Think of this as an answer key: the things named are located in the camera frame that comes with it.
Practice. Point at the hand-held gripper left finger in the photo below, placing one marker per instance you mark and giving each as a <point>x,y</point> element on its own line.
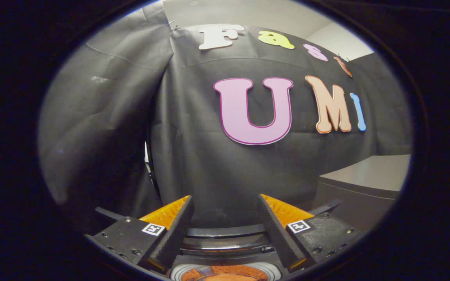
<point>174,238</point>

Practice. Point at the beige cabinet with dark top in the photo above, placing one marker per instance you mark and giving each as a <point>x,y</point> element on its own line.
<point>365,175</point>

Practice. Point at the black backdrop cloth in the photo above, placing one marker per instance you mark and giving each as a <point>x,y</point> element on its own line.
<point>193,156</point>

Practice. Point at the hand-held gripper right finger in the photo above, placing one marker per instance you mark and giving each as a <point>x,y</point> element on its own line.
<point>277,234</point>

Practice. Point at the orange shirt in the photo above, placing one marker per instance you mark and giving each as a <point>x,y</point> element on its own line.
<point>225,275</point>

